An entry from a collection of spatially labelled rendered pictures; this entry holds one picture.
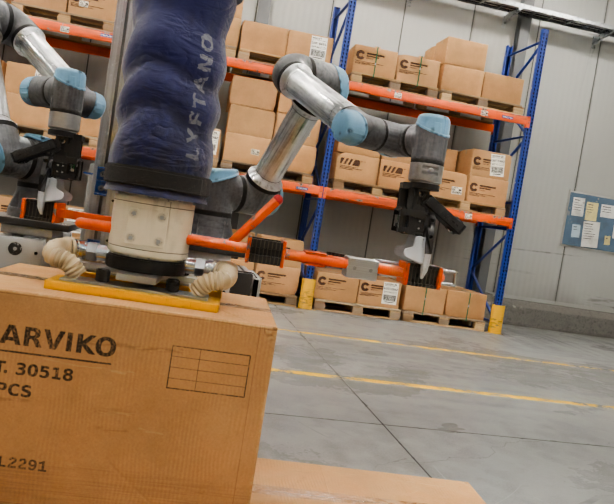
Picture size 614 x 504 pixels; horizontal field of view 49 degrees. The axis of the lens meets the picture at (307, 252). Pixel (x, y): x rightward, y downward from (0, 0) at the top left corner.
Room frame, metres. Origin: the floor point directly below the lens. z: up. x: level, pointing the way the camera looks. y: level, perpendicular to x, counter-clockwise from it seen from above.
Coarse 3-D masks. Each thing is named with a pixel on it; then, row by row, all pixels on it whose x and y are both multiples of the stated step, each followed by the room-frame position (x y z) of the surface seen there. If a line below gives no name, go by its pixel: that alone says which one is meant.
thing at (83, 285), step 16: (96, 272) 1.34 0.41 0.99; (48, 288) 1.29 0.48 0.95; (64, 288) 1.29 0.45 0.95; (80, 288) 1.30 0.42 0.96; (96, 288) 1.30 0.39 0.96; (112, 288) 1.31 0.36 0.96; (128, 288) 1.32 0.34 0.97; (144, 288) 1.34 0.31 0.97; (160, 288) 1.38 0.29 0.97; (176, 288) 1.35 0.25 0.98; (160, 304) 1.31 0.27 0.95; (176, 304) 1.32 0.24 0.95; (192, 304) 1.32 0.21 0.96; (208, 304) 1.32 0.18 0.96
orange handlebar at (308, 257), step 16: (80, 224) 1.41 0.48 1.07; (96, 224) 1.41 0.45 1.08; (192, 240) 1.43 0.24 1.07; (208, 240) 1.43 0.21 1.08; (224, 240) 1.44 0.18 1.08; (288, 256) 1.45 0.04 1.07; (304, 256) 1.46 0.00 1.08; (320, 256) 1.46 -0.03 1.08; (336, 256) 1.51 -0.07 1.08; (384, 272) 1.48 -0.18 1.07; (400, 272) 1.48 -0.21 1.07
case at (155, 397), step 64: (0, 320) 1.21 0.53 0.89; (64, 320) 1.23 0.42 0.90; (128, 320) 1.24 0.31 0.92; (192, 320) 1.26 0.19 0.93; (256, 320) 1.31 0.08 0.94; (0, 384) 1.22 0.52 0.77; (64, 384) 1.23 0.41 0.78; (128, 384) 1.25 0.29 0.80; (192, 384) 1.26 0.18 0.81; (256, 384) 1.27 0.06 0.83; (0, 448) 1.22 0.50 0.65; (64, 448) 1.23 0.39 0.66; (128, 448) 1.25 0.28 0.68; (192, 448) 1.26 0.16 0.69; (256, 448) 1.28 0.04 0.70
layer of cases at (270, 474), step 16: (256, 464) 1.62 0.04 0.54; (272, 464) 1.64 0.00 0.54; (288, 464) 1.65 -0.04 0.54; (304, 464) 1.67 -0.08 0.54; (256, 480) 1.52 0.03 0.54; (272, 480) 1.54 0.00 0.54; (288, 480) 1.55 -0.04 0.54; (304, 480) 1.57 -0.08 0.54; (320, 480) 1.58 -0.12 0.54; (336, 480) 1.60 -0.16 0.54; (352, 480) 1.61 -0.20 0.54; (368, 480) 1.63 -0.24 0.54; (384, 480) 1.65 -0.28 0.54; (400, 480) 1.66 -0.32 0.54; (416, 480) 1.68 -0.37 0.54; (432, 480) 1.70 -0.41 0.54; (448, 480) 1.72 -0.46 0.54; (256, 496) 1.43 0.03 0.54; (272, 496) 1.45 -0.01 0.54; (288, 496) 1.46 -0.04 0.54; (304, 496) 1.47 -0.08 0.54; (320, 496) 1.49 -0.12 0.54; (336, 496) 1.50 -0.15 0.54; (352, 496) 1.52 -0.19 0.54; (368, 496) 1.53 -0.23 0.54; (384, 496) 1.55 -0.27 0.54; (400, 496) 1.56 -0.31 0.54; (416, 496) 1.58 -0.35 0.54; (432, 496) 1.59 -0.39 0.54; (448, 496) 1.61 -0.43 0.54; (464, 496) 1.63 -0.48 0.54
